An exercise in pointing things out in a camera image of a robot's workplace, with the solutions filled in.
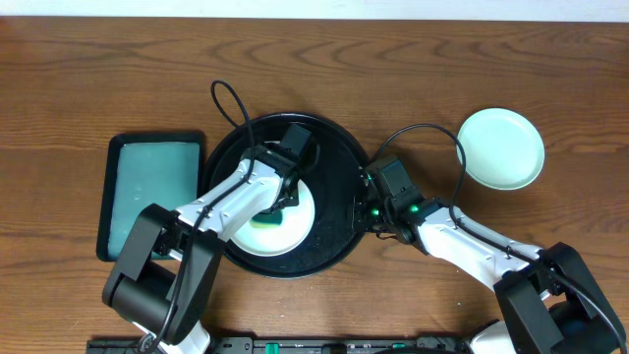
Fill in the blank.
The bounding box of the white plate with stain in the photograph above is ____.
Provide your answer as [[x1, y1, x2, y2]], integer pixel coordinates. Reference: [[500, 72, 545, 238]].
[[231, 180, 315, 257]]

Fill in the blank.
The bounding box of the green and yellow sponge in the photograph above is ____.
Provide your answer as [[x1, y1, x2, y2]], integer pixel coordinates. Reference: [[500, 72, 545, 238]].
[[250, 210, 283, 229]]

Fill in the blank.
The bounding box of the mint plate with stain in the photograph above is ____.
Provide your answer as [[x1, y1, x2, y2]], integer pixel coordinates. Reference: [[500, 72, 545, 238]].
[[457, 108, 545, 191]]

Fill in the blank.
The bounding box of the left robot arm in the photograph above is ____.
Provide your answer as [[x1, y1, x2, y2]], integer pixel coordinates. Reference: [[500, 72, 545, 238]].
[[102, 143, 305, 353]]

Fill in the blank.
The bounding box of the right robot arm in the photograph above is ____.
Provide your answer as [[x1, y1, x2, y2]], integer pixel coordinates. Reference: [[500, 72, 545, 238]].
[[348, 190, 628, 353]]

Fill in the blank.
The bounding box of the round black tray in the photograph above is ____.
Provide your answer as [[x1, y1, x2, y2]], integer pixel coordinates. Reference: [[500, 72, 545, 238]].
[[225, 112, 369, 278]]

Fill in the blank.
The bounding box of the black rectangular sponge tray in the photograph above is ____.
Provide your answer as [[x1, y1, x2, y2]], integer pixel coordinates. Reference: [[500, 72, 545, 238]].
[[96, 131, 205, 262]]

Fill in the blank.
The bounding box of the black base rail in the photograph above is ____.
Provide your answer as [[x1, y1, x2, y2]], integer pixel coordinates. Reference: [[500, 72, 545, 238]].
[[86, 335, 473, 354]]

